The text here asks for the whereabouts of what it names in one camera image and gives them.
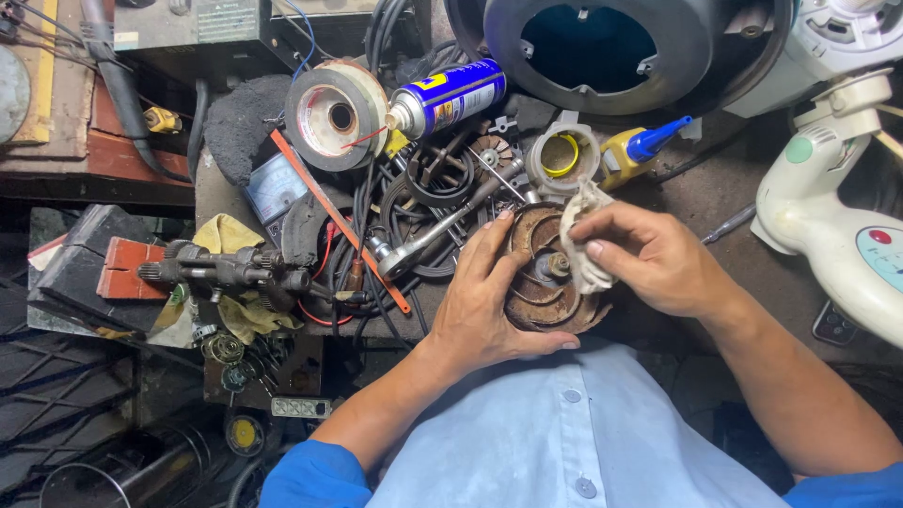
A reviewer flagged person's left hand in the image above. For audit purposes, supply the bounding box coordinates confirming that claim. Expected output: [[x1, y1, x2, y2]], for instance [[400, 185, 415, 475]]
[[426, 209, 581, 382]]

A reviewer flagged person's light blue shirt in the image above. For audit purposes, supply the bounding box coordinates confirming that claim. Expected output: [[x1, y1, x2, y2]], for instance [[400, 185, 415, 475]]
[[258, 337, 903, 508]]

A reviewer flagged white rag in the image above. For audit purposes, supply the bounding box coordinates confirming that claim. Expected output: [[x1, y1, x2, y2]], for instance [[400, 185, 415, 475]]
[[559, 179, 619, 295]]

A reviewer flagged white electric fan base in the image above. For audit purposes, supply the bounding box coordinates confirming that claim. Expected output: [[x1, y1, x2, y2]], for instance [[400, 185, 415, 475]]
[[749, 68, 903, 349]]

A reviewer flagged dark grey foam pad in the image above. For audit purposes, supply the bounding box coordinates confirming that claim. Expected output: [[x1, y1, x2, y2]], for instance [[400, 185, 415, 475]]
[[204, 74, 294, 188]]

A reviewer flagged orange hacksaw blade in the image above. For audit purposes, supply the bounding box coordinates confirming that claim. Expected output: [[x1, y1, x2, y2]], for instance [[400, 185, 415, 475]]
[[269, 129, 412, 315]]

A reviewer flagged grey plastic cup fitting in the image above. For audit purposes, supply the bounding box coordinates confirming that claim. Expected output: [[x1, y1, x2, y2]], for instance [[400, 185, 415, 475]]
[[525, 111, 602, 204]]

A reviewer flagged blue spray lubricant can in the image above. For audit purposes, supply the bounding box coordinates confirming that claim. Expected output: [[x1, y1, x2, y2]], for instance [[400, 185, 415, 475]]
[[385, 58, 507, 141]]

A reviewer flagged screwdriver with clear handle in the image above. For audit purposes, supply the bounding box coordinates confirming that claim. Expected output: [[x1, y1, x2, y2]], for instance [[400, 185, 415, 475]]
[[700, 203, 757, 246]]

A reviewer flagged analog multimeter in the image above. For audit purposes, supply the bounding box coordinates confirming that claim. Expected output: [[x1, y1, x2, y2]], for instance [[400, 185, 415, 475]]
[[243, 151, 311, 244]]

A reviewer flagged steel ratchet wrench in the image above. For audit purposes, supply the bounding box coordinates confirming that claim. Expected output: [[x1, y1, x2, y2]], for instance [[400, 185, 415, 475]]
[[377, 158, 526, 280]]

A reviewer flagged yellow cloth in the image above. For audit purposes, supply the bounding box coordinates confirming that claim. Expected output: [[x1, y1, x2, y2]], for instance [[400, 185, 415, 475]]
[[150, 213, 304, 347]]

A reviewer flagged grey roll with red core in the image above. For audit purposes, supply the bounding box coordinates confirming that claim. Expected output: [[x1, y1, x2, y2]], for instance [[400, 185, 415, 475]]
[[284, 59, 390, 173]]

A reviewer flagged yellow oil bottle blue nozzle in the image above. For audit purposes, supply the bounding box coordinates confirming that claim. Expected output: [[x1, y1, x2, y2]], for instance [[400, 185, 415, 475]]
[[600, 115, 695, 191]]

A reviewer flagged white fan motor housing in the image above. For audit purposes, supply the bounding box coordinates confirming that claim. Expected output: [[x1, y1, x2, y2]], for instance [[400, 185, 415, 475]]
[[723, 0, 903, 119]]

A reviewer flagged small copper motor rotor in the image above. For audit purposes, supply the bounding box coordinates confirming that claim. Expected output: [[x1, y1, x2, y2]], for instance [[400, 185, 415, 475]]
[[468, 134, 515, 175]]

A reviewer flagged white power strip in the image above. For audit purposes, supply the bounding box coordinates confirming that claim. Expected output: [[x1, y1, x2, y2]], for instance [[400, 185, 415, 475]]
[[271, 397, 333, 420]]

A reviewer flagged yellow black tool handle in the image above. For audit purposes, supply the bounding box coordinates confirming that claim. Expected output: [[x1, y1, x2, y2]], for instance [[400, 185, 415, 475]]
[[143, 106, 183, 135]]

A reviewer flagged dark metal equipment box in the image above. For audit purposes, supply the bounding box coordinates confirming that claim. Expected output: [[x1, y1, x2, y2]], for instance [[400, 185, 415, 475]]
[[113, 0, 301, 89]]

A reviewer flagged greasy gear shaft assembly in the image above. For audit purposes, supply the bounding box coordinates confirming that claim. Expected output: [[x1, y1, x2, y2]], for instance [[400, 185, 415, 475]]
[[137, 240, 333, 313]]

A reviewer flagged black rubber belt coil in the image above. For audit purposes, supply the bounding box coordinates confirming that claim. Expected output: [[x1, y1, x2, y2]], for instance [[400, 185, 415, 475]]
[[326, 159, 495, 340]]

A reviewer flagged black round plastic fan hub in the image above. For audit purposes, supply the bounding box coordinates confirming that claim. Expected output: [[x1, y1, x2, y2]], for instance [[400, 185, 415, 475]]
[[404, 134, 478, 210]]

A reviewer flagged person's right hand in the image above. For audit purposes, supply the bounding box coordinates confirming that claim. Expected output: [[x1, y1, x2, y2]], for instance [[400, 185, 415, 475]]
[[569, 201, 735, 320]]

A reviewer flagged rusty round pump impeller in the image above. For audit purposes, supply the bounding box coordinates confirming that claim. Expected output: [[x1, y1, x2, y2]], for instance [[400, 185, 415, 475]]
[[504, 202, 612, 335]]

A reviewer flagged large dark metal ring housing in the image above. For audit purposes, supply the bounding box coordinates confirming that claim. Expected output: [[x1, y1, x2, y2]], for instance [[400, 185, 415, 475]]
[[446, 0, 794, 118]]

